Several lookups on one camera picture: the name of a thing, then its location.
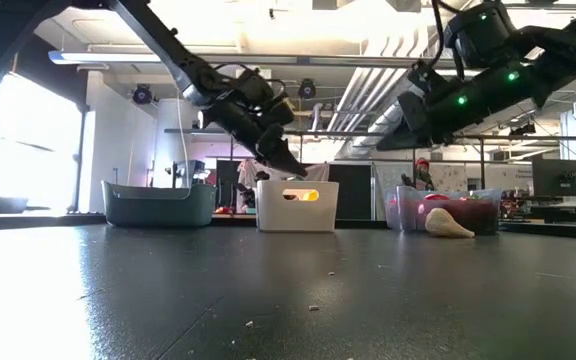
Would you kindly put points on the silver ventilation duct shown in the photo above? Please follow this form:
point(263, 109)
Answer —
point(368, 100)

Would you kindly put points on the white hanging cloth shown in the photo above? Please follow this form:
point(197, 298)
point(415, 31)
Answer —
point(248, 172)

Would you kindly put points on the yellow lemon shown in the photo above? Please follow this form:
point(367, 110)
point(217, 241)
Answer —
point(311, 195)

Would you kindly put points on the black ceiling spotlight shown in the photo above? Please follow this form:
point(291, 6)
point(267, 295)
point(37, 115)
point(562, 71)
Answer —
point(142, 94)
point(307, 89)

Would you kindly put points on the dark background monitor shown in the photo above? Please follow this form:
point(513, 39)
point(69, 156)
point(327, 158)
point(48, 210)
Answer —
point(561, 177)

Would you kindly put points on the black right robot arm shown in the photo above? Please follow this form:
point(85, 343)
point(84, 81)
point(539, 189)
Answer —
point(558, 50)

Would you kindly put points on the black metal rack frame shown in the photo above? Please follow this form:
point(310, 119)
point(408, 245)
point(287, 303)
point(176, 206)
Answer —
point(518, 137)

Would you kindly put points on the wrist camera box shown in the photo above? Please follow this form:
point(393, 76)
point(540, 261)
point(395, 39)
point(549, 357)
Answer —
point(255, 82)
point(420, 80)

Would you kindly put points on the white plastic basket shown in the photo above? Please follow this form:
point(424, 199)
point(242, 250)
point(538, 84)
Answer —
point(273, 215)

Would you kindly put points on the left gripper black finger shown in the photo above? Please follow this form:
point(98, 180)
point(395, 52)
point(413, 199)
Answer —
point(280, 157)

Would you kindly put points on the teal plastic basket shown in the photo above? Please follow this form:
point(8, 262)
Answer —
point(158, 207)

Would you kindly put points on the person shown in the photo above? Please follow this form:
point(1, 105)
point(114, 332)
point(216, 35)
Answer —
point(422, 172)

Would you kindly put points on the cluttered background workbench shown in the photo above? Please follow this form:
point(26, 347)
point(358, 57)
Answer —
point(553, 210)

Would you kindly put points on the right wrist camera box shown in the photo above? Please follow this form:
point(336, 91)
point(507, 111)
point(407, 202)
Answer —
point(420, 80)

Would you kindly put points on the grey translucent plastic basket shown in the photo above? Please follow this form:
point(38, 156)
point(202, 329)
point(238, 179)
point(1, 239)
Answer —
point(490, 222)

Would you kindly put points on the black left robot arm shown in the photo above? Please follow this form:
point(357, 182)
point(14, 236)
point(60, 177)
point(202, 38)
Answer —
point(168, 45)

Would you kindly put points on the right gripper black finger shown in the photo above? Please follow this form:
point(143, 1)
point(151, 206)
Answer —
point(403, 141)

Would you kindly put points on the black partition board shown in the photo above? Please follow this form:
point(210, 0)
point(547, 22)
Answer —
point(353, 192)

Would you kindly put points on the white garlic bulb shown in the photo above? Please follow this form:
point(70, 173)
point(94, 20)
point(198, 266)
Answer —
point(443, 223)

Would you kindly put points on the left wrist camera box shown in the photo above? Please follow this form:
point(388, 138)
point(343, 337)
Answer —
point(255, 82)

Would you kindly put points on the long ceiling light rail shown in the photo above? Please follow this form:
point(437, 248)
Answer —
point(118, 57)

